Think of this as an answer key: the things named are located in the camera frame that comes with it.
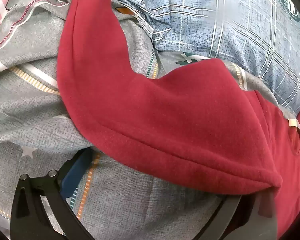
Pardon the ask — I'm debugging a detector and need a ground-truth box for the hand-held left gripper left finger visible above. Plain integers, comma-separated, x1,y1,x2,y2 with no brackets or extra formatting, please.
10,148,95,240

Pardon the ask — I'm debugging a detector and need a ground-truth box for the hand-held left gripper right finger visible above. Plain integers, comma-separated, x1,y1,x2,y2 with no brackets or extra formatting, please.
180,189,282,240

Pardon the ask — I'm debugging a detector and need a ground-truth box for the red small garment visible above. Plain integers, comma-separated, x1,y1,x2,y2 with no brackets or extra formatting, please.
57,0,300,240

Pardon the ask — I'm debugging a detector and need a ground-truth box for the grey printed bed sheet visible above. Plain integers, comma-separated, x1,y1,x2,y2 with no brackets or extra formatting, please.
0,0,293,240

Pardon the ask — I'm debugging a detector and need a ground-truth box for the blue plaid pillow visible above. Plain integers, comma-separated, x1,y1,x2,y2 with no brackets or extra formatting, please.
107,0,300,117

